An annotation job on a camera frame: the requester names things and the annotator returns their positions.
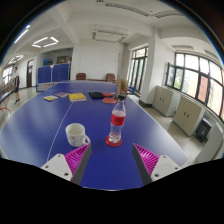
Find flat round red coaster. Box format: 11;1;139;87
105;135;123;148

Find cream two-door cabinet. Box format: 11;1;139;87
172;95;205;137
152;85;182;118

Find blue table with red legs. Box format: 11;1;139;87
0;89;16;114

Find wide dark-framed window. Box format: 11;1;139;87
165;52;224;121

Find dark door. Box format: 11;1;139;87
26;59;35;88

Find ceiling air conditioner unit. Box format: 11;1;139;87
91;29;129;44

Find brown armchair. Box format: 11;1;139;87
105;73;117;83
75;72;87;81

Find brown paper bag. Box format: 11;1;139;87
116;78;129;98

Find square ceiling light frame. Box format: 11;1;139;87
8;54;24;65
32;36;60;48

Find white mug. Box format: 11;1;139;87
64;122;91;148

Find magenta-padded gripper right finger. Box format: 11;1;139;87
132;143;183;186

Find person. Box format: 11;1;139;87
12;65;21;104

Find blue partition panels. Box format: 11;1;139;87
37;63;70;84

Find black bin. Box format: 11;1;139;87
194;117;213;144

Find small yellow and blue book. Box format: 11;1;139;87
43;95;59;103

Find clear bottle with red label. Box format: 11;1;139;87
108;94;128;144

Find tall dark-framed window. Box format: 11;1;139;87
128;46;149;95

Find long ceiling strip light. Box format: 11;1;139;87
13;28;30;44

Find grey pink booklet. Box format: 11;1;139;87
54;91;70;99

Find black paddle case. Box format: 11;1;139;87
88;91;106;100

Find white low cabinet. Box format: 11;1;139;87
194;123;224;164

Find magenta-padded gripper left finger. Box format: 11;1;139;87
40;142;93;186

